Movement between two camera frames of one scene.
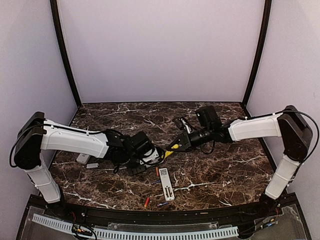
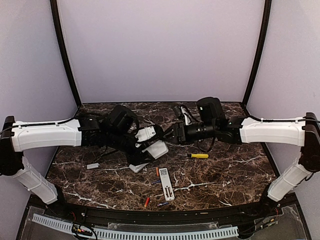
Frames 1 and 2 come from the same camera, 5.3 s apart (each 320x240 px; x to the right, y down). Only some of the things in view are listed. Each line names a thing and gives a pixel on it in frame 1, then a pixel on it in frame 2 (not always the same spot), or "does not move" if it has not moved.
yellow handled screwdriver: (168, 153) to (197, 155)
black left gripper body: (133, 171) to (133, 158)
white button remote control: (166, 185) does not move
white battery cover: (92, 165) does not move
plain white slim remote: (83, 158) to (157, 149)
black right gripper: (186, 146) to (179, 130)
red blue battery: (147, 201) does not move
